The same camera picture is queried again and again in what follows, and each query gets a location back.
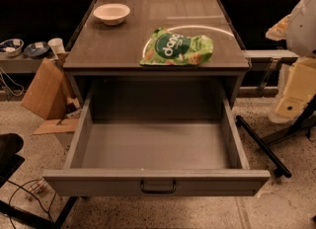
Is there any black chair seat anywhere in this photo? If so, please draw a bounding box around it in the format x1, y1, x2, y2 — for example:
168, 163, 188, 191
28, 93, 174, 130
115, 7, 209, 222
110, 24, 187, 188
0, 133, 24, 188

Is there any blue patterned bowl right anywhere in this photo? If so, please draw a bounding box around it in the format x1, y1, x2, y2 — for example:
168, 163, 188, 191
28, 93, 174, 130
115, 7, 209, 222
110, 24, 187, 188
24, 41, 49, 58

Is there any black floor frame bar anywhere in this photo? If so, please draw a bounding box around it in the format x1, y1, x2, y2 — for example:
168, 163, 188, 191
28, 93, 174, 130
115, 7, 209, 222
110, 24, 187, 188
0, 196, 78, 229

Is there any blue patterned bowl left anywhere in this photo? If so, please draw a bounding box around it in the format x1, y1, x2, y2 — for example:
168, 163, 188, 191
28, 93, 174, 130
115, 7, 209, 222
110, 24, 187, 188
0, 38, 24, 57

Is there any blue patterned bowl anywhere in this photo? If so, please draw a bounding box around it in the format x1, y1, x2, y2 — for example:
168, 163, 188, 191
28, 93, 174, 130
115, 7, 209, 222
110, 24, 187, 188
0, 38, 24, 57
24, 41, 49, 58

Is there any flat cardboard piece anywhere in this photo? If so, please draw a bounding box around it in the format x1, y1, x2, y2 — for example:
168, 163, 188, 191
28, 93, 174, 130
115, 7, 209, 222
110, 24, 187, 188
34, 118, 79, 135

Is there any grey drawer cabinet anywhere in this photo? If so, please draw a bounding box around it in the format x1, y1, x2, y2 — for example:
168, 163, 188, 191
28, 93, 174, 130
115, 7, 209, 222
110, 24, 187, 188
64, 0, 250, 101

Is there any white paper cup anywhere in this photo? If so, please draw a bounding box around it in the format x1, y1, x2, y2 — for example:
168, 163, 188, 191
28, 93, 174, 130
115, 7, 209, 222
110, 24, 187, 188
48, 38, 65, 55

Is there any brown cardboard box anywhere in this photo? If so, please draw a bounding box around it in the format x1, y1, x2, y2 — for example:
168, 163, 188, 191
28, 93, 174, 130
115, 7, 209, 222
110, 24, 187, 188
21, 58, 74, 119

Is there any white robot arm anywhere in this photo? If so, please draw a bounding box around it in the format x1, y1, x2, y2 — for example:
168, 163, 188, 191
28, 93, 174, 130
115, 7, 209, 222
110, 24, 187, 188
266, 0, 316, 123

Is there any green snack bag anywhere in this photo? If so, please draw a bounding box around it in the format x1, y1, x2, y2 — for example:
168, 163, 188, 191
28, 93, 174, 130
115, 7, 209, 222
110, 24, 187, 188
140, 28, 213, 66

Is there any black cable on floor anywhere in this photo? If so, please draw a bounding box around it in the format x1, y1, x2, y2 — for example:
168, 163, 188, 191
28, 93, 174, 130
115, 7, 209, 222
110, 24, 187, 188
6, 178, 58, 229

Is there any white bowl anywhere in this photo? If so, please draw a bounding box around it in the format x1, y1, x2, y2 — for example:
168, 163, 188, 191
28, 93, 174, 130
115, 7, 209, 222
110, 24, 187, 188
93, 3, 130, 26

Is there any grey top drawer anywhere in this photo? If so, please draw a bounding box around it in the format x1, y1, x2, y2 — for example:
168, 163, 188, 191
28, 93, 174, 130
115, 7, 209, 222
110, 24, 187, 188
43, 77, 270, 196

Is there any white cable at left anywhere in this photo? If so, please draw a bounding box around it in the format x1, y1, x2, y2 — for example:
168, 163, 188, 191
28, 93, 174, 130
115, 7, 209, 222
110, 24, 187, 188
0, 66, 26, 98

